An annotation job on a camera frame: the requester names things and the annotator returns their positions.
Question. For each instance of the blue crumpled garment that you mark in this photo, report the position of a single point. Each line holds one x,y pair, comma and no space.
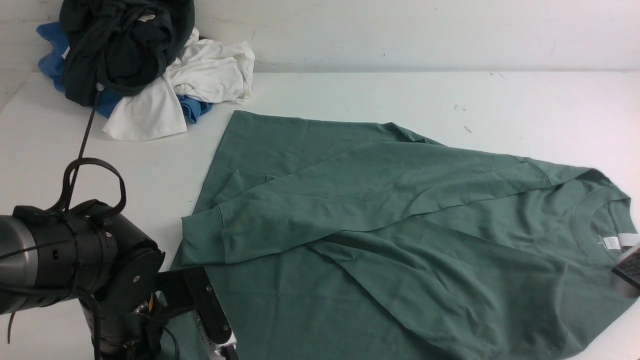
52,66

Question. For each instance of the white crumpled garment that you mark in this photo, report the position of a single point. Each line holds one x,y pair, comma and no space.
206,72

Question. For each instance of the green long-sleeve top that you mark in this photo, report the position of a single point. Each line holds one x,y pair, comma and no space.
334,240

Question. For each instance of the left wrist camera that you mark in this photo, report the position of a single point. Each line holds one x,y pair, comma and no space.
190,290

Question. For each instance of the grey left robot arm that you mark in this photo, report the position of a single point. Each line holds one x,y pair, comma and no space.
109,265

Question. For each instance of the dark green crumpled garment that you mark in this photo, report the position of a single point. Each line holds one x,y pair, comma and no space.
122,45

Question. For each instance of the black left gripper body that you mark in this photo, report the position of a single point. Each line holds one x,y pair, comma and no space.
130,335

